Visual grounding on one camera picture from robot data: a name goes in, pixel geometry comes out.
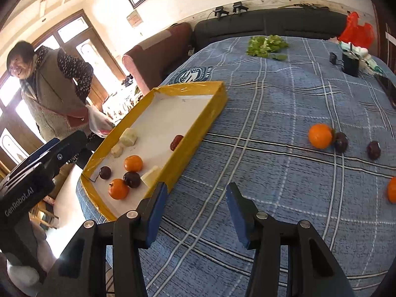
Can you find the small wall plaque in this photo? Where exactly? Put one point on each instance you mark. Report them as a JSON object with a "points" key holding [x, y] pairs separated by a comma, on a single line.
{"points": [[134, 18]]}

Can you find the small peeled banana piece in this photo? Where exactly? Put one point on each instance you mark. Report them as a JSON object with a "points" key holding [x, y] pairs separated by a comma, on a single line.
{"points": [[117, 150]]}

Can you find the translucent plastic bag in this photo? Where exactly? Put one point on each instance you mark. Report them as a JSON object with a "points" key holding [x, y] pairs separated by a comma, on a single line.
{"points": [[99, 123]]}

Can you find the brown wooden partition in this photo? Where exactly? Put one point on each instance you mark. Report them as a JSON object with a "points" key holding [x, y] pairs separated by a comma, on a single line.
{"points": [[386, 21]]}

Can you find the green lettuce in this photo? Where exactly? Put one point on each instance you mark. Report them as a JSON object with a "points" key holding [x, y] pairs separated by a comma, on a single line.
{"points": [[266, 45]]}

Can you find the wooden stool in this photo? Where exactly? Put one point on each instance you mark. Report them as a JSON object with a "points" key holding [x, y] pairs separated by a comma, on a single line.
{"points": [[46, 210]]}

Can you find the orange with green leaf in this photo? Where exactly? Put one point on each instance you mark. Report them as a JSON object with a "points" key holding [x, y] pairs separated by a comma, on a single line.
{"points": [[320, 136]]}

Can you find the red plastic bag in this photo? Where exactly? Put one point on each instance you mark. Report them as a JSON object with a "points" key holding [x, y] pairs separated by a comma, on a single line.
{"points": [[355, 31]]}

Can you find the cluttered low table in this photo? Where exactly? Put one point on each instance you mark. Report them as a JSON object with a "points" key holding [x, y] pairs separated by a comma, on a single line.
{"points": [[119, 105]]}

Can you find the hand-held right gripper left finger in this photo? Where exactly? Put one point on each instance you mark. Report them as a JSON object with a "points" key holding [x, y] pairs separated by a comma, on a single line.
{"points": [[156, 213]]}

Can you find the black sofa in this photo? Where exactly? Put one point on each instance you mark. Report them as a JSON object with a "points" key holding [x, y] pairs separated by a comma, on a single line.
{"points": [[272, 24]]}

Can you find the dark purple plum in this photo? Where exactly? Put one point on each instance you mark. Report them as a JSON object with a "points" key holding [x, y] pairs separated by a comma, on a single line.
{"points": [[341, 142], [132, 179], [373, 150], [105, 172]]}

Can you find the brown armchair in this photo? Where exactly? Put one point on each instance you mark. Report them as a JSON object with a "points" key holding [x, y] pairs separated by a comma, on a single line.
{"points": [[154, 55]]}

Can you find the wooden glass door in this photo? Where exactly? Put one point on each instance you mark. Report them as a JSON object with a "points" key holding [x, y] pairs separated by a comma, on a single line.
{"points": [[92, 52]]}

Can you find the yellow cardboard box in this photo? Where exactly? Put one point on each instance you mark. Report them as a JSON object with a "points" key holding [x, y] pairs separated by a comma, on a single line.
{"points": [[161, 114]]}

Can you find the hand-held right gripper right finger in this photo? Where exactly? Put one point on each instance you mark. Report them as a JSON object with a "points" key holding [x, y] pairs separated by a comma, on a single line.
{"points": [[238, 213]]}

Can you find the black clamp device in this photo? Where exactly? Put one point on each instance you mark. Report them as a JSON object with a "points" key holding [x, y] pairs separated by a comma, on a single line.
{"points": [[238, 7], [220, 11]]}

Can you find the red date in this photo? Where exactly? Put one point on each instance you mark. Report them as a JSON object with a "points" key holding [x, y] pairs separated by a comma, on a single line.
{"points": [[177, 142]]}

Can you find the orange with stem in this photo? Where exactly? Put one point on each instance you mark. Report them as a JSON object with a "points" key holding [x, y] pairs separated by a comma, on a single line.
{"points": [[118, 188]]}

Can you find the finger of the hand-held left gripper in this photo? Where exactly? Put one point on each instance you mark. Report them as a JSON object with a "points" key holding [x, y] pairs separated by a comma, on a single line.
{"points": [[66, 148], [40, 154]]}

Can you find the large orange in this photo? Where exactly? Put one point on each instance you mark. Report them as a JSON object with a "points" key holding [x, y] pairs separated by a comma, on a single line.
{"points": [[133, 163]]}

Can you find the black smartphone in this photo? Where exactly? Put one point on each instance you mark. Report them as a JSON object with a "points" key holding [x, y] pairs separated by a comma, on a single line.
{"points": [[388, 88]]}

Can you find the black box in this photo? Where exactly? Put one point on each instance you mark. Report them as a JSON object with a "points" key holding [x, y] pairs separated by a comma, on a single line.
{"points": [[350, 63]]}

